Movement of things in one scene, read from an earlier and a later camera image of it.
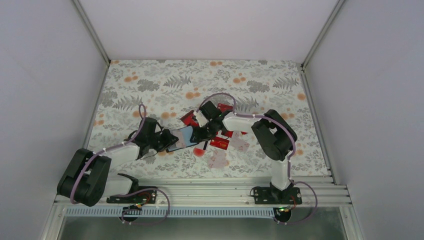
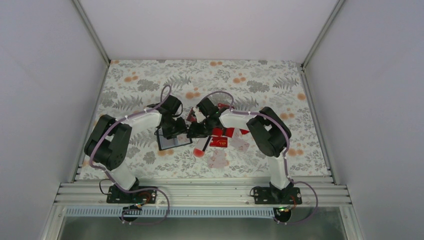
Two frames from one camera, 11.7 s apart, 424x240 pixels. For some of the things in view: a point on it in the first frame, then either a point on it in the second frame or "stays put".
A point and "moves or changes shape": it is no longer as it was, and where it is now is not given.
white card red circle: x=198 y=150 stays put
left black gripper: x=168 y=141 -> x=181 y=129
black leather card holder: x=186 y=132 moves or changes shape
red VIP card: x=224 y=107 stays put
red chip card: x=220 y=143 stays put
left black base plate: x=145 y=194 stays put
